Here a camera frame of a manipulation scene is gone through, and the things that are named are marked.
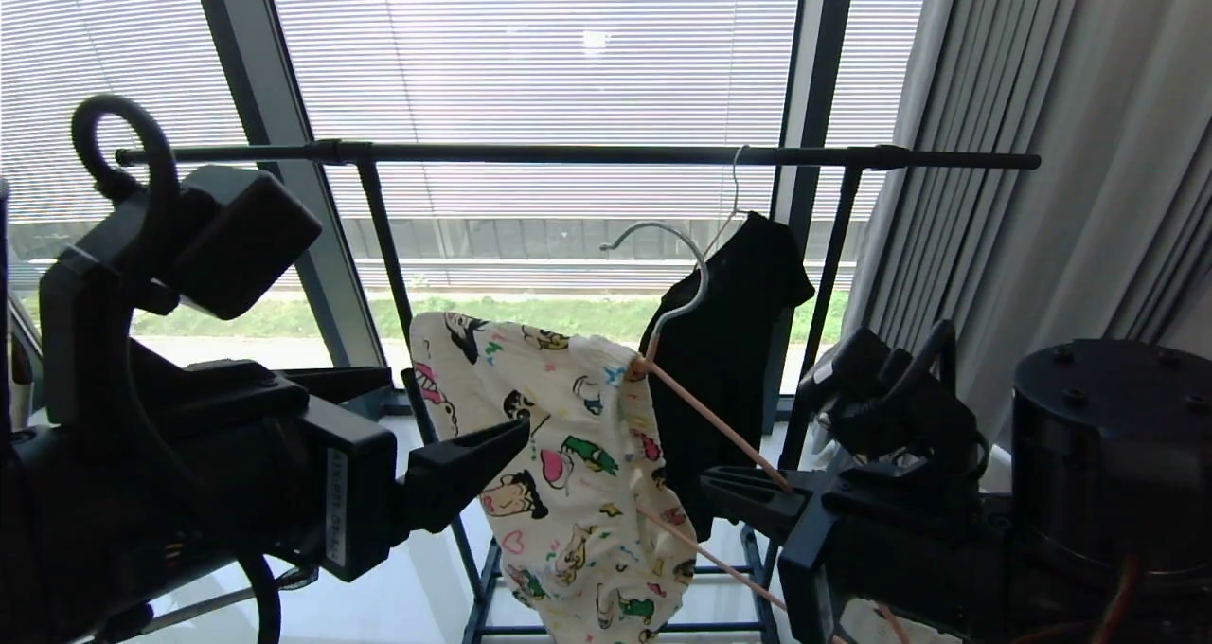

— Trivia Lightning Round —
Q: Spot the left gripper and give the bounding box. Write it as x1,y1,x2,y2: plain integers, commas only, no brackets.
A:
95,358,532,617

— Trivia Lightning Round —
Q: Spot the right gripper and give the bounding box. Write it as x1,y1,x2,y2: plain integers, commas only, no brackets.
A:
701,462,1022,644

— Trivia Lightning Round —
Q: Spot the pink clothes hanger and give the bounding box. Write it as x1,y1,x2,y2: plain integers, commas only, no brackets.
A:
701,145,751,259
599,221,910,644

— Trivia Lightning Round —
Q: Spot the black garment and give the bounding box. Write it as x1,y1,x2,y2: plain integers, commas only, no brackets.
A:
639,211,817,543

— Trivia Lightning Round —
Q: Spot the cream printed garment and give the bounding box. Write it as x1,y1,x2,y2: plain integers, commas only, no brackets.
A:
409,311,700,644

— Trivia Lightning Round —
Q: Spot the black clothes rack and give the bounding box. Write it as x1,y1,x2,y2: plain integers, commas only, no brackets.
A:
114,139,1043,644

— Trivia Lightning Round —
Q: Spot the window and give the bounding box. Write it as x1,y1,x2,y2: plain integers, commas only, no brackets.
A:
0,0,934,418

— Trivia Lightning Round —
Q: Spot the grey curtain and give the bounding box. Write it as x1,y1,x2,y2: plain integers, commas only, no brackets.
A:
838,0,1212,474

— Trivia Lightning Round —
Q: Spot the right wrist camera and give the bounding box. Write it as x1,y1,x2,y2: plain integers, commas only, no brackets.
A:
798,320,984,470

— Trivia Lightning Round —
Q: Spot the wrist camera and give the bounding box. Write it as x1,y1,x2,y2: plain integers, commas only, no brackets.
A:
38,95,325,437
798,320,984,470

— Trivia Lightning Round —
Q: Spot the black cable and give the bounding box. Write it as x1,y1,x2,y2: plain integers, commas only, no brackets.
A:
232,551,283,644

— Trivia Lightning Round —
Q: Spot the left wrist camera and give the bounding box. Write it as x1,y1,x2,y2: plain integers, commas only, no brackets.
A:
38,95,325,437

